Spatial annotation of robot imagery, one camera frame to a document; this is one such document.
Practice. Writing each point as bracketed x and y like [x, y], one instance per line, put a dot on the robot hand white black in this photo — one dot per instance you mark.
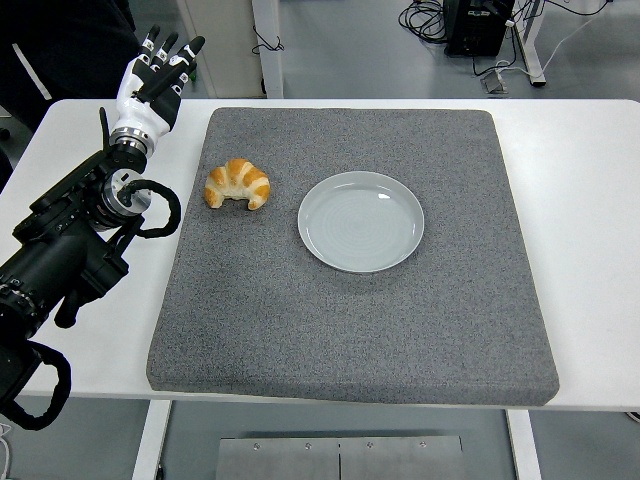
[145, 112]

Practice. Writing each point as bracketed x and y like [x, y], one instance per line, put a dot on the grey floor pedal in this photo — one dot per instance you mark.
[494, 84]

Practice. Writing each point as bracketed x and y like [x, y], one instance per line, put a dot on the grey speckled mat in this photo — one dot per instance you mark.
[350, 325]

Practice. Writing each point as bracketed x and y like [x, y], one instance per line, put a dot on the golden croissant bread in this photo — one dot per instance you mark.
[240, 177]

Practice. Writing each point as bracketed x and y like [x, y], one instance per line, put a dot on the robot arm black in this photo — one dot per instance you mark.
[60, 250]

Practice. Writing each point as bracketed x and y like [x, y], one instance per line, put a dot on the white desk leg with foot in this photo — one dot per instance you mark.
[531, 45]

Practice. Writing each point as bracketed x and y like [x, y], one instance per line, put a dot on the black computer case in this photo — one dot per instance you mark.
[475, 30]

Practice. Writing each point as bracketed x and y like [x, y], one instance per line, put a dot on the white table leg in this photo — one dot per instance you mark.
[525, 445]
[150, 440]

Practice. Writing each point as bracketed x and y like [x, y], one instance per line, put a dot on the round grey plate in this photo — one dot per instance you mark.
[360, 225]

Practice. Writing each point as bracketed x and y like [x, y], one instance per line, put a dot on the grey metal plate with screws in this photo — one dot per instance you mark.
[340, 460]

